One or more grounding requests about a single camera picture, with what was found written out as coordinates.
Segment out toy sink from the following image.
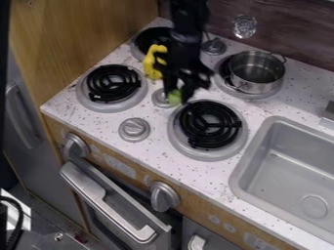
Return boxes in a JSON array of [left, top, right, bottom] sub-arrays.
[[228, 115, 334, 245]]

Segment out silver pot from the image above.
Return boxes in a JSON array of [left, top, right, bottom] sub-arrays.
[[223, 49, 289, 96]]

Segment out yellow toy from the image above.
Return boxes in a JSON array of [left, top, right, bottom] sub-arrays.
[[142, 43, 170, 81]]

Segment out toy stove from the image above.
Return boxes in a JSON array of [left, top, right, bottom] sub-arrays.
[[74, 25, 290, 163]]

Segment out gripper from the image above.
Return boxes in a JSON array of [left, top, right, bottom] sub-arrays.
[[152, 30, 216, 104]]

